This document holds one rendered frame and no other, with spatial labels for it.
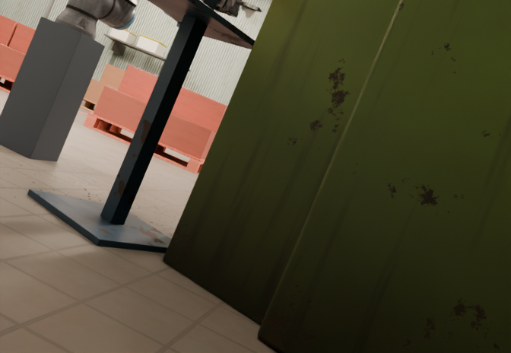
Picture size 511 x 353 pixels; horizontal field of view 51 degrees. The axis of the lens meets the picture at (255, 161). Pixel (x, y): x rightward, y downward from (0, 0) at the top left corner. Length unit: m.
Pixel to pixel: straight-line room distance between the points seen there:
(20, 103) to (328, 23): 1.54
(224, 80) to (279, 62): 9.59
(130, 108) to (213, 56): 6.24
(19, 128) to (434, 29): 1.87
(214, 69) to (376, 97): 10.03
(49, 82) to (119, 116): 2.76
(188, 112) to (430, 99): 4.40
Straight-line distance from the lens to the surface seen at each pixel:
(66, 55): 2.55
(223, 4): 2.43
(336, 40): 1.53
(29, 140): 2.58
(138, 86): 5.69
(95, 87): 8.33
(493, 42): 1.30
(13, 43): 6.27
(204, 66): 11.34
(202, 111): 5.50
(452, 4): 1.35
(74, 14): 2.62
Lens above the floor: 0.42
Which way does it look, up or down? 1 degrees down
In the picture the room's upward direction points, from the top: 23 degrees clockwise
